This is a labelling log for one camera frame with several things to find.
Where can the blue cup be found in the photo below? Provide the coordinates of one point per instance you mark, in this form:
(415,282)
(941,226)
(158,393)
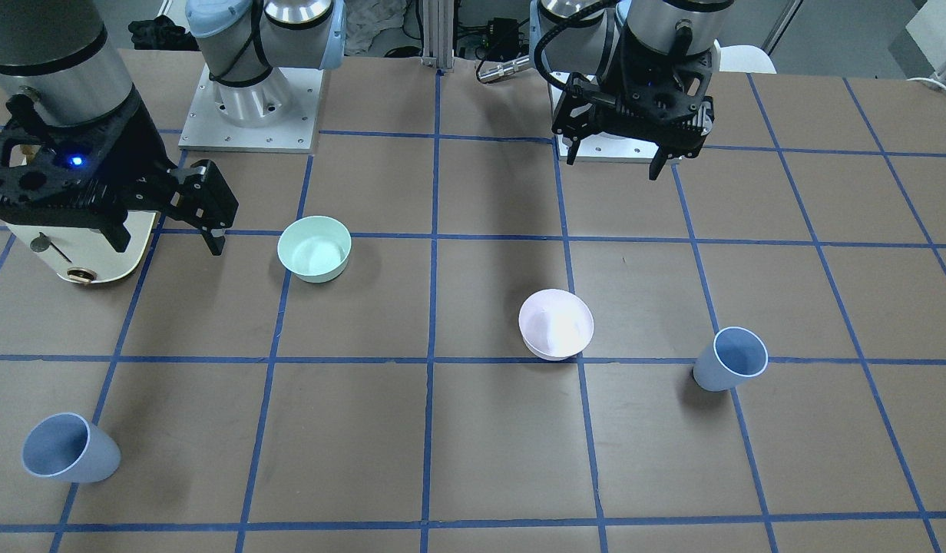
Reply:
(67,447)
(734,356)

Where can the pink bowl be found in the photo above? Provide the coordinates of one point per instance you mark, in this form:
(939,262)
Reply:
(555,324)

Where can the aluminium frame post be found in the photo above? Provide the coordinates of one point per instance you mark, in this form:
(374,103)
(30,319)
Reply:
(438,34)

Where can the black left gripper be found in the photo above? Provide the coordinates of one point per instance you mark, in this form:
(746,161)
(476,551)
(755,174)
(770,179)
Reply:
(614,81)

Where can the mint green bowl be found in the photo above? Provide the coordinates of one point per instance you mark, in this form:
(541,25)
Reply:
(315,249)

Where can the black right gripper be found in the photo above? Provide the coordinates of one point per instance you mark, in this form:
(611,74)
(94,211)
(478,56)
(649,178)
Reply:
(138,146)

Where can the cream white toaster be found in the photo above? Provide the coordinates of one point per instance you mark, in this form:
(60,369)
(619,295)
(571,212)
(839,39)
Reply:
(85,256)

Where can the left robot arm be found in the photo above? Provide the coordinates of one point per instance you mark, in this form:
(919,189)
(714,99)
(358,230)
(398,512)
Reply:
(577,36)

